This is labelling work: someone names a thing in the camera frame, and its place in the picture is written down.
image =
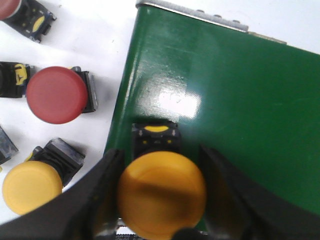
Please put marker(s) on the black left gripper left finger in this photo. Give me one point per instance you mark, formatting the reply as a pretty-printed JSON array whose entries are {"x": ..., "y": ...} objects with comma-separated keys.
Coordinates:
[{"x": 86, "y": 211}]

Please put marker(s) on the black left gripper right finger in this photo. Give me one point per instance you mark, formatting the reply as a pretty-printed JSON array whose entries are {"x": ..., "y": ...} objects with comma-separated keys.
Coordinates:
[{"x": 238, "y": 208}]

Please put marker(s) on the yellow push button on table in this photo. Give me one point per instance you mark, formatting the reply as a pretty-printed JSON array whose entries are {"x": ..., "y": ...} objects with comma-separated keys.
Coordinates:
[{"x": 42, "y": 176}]

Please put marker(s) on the green conveyor belt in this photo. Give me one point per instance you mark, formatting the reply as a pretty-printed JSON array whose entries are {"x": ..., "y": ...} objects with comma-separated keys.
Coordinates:
[{"x": 255, "y": 101}]

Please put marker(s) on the red push button on table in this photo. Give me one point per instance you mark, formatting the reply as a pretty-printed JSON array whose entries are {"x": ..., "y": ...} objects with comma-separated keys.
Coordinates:
[{"x": 58, "y": 95}]

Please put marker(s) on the red push button top corner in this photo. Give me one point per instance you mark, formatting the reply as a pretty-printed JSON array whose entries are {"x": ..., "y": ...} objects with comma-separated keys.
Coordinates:
[{"x": 28, "y": 17}]

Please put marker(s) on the black switch block left edge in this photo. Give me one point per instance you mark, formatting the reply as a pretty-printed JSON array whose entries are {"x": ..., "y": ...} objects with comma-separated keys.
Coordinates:
[{"x": 14, "y": 77}]

